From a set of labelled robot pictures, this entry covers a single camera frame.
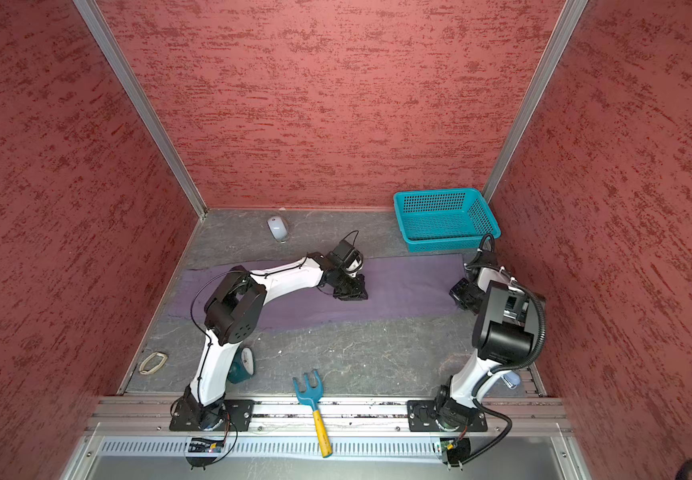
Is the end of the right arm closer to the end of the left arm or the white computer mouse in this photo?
the end of the left arm

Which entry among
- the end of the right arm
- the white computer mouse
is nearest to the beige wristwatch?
the white computer mouse

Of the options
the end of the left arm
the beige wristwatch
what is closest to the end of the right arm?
the end of the left arm

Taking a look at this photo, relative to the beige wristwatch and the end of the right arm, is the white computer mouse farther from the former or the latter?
the end of the right arm

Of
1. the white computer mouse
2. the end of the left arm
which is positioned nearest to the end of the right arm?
the end of the left arm

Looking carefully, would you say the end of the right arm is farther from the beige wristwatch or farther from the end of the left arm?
the beige wristwatch

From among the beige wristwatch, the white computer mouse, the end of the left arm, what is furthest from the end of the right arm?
the beige wristwatch
